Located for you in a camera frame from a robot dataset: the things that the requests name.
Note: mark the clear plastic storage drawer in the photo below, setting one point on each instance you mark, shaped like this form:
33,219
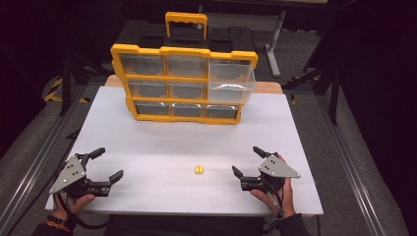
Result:
229,89

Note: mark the grey metal table leg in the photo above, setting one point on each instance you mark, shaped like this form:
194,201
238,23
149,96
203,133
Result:
273,49

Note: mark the aluminium floor rail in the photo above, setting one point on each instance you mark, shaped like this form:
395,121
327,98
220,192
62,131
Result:
36,164
350,164

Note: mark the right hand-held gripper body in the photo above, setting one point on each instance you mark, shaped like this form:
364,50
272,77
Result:
275,168

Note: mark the yellow black hazard tape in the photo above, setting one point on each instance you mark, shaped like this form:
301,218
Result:
54,91

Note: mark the person's left hand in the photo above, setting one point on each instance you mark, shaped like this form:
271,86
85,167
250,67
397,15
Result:
77,204

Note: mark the person's dark clothing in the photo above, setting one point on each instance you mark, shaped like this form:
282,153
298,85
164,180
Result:
183,226

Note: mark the small yellow block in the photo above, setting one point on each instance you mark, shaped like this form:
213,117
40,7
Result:
199,169

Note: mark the black tripod stand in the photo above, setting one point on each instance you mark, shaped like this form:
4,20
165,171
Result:
67,82
332,91

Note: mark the grid of small clear drawers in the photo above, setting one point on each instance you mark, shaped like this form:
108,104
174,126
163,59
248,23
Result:
147,89

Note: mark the person's right hand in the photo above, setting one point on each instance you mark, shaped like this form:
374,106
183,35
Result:
288,196

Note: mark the yellow black drawer organizer cabinet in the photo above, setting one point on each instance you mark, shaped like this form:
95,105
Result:
183,51

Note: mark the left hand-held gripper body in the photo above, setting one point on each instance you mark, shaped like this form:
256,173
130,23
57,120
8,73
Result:
70,175

